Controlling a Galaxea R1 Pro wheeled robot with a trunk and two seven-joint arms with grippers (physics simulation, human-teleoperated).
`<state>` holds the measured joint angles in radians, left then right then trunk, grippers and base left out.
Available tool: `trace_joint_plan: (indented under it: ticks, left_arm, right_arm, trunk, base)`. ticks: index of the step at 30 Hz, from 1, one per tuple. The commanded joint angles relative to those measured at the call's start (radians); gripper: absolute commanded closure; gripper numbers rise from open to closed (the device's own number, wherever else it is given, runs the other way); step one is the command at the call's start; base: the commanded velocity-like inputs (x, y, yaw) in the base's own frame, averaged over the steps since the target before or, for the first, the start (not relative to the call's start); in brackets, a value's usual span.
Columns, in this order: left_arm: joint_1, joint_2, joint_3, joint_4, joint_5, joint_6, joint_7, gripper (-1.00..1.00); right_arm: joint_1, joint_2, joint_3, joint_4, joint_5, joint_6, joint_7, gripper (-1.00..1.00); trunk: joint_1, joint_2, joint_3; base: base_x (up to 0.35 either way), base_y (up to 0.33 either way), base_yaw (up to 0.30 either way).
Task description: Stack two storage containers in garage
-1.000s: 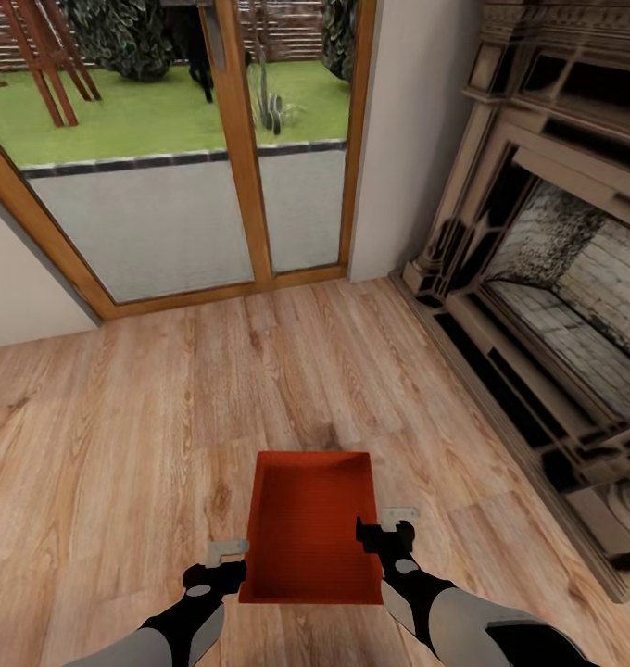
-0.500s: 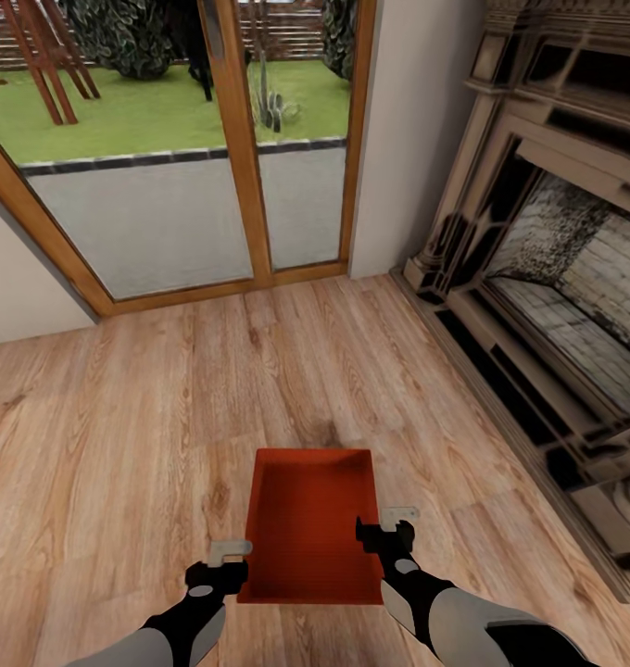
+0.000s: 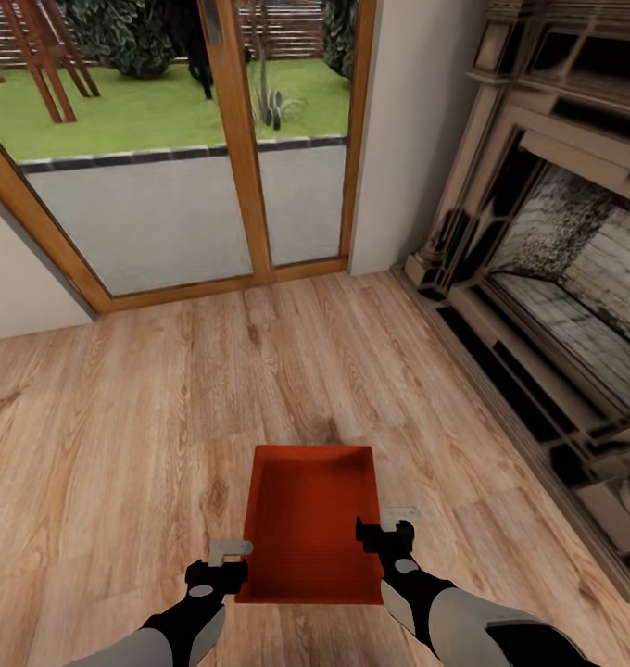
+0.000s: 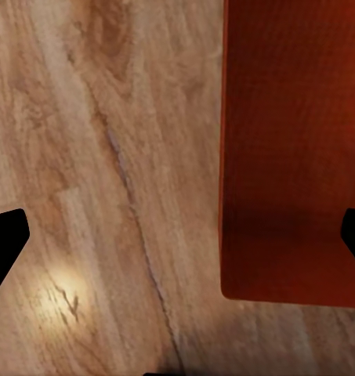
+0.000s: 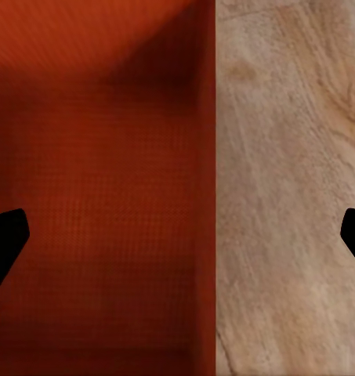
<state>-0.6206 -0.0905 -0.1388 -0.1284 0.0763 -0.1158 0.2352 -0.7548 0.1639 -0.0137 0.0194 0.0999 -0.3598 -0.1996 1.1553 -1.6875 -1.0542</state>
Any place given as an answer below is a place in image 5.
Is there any storage box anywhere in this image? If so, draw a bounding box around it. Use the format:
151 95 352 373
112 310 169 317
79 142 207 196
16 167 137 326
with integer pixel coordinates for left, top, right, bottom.
0 0 216 376

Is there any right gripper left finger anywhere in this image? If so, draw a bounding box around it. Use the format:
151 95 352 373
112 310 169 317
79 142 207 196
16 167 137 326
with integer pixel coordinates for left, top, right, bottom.
0 208 30 285

